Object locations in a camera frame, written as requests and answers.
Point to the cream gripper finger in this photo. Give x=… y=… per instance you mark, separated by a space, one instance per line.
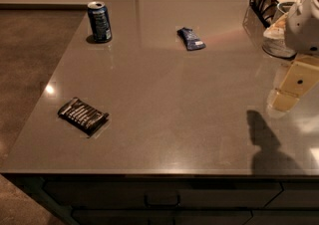
x=301 y=76

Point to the black chocolate rxbar wrapper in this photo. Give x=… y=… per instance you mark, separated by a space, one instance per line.
x=83 y=116

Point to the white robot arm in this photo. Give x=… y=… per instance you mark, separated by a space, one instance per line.
x=300 y=29

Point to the blue blueberry rxbar wrapper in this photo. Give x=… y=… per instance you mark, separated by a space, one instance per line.
x=191 y=41

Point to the clear glass bowl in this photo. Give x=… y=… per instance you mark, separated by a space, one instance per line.
x=273 y=37

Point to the blue soda can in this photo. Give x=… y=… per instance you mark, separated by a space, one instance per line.
x=100 y=22

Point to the dark cabinet drawer front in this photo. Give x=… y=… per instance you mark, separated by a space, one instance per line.
x=125 y=195

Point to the dark drawer handle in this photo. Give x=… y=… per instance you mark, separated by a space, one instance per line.
x=162 y=200

